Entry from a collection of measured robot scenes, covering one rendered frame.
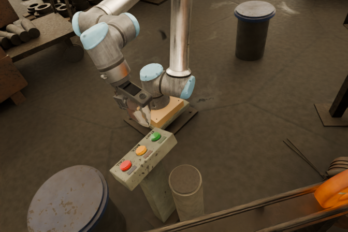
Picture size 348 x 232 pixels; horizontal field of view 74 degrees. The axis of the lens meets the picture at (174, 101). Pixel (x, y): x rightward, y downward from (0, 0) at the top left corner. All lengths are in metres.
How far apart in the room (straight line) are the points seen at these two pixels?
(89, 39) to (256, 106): 1.37
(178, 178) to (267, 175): 0.74
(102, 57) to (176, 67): 0.69
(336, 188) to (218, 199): 0.84
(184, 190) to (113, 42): 0.54
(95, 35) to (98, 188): 0.62
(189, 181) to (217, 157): 0.68
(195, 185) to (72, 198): 0.50
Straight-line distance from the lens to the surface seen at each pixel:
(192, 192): 0.86
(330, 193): 0.68
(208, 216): 0.62
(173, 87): 1.38
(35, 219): 1.12
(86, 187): 1.08
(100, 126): 1.86
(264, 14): 2.04
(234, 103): 1.82
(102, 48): 0.72
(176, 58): 1.33
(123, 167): 0.84
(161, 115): 1.53
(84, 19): 0.89
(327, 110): 1.92
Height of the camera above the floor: 1.31
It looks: 45 degrees down
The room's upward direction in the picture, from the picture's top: 10 degrees counter-clockwise
